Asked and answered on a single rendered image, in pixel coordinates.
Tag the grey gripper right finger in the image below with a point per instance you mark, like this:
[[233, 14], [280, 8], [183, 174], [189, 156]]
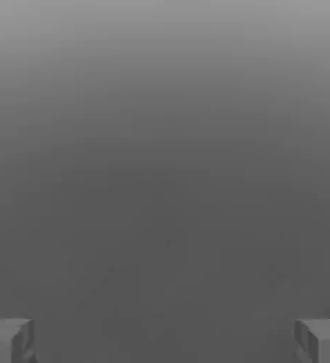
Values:
[[326, 343]]

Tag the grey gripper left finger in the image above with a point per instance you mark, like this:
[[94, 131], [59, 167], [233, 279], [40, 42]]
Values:
[[2, 343]]

